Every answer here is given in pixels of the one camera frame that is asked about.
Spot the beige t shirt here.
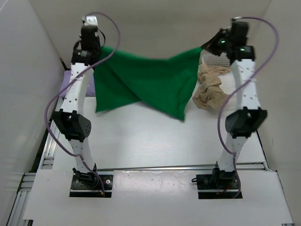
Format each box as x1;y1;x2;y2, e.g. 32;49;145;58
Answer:
192;64;230;110

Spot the purple t shirt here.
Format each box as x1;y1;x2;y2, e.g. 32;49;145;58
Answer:
59;70;96;98

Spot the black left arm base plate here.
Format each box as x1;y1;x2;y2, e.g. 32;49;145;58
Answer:
69;173;114;198

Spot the aluminium left frame rail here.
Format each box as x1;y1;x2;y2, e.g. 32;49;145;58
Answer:
7;94;64;226

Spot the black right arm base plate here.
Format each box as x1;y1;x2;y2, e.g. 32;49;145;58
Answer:
191;171;243;200

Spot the white plastic basket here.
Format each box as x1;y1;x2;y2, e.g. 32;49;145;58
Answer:
193;54;231;110

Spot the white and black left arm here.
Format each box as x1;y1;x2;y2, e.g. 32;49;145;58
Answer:
53;23;101;188

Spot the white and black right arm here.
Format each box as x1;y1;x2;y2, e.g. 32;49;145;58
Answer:
197;19;268;189

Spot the aluminium table edge rail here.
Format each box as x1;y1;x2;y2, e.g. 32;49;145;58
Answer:
37;161;268;172

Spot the green t shirt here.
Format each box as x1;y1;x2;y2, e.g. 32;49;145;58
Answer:
94;47;202;121

